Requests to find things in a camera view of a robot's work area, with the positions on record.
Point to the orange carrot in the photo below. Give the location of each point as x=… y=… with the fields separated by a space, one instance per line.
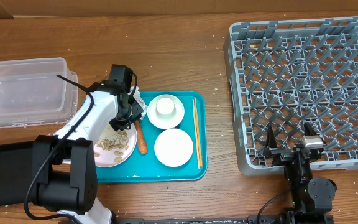
x=142 y=146

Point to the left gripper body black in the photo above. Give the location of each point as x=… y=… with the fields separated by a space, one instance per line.
x=127 y=116

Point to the teal serving tray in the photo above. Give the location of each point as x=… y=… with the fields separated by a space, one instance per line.
x=147 y=168

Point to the small pink plate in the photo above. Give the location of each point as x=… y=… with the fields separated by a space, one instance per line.
x=173 y=147

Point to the black waste tray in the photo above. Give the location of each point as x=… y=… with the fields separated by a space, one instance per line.
x=17 y=169

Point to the white cup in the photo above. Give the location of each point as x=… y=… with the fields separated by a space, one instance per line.
x=165 y=106

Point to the clear plastic bin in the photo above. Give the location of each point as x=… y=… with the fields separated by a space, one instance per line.
x=36 y=92

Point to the grey dishwasher rack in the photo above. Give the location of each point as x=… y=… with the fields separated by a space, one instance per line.
x=285 y=74

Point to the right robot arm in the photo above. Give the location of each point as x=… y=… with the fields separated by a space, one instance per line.
x=312 y=196

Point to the white napkin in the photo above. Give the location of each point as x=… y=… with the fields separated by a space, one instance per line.
x=140 y=101

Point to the wooden chopstick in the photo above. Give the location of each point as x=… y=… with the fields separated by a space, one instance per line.
x=197 y=142
x=200 y=142

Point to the rice and peanuts pile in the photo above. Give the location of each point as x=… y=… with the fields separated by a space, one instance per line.
x=111 y=146

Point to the left wooden chopstick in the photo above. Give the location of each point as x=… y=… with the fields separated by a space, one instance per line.
x=197 y=142

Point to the pale green saucer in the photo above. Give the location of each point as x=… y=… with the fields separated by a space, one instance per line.
x=166 y=122

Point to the right wooden chopstick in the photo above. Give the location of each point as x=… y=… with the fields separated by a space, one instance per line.
x=200 y=142

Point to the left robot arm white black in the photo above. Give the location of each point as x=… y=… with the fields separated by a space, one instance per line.
x=64 y=178

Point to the large pink plate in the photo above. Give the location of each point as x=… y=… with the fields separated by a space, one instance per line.
x=132 y=134

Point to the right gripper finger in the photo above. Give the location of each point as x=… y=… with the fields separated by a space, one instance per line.
x=270 y=142
x=308 y=129

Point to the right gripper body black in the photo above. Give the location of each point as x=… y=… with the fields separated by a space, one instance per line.
x=281 y=158

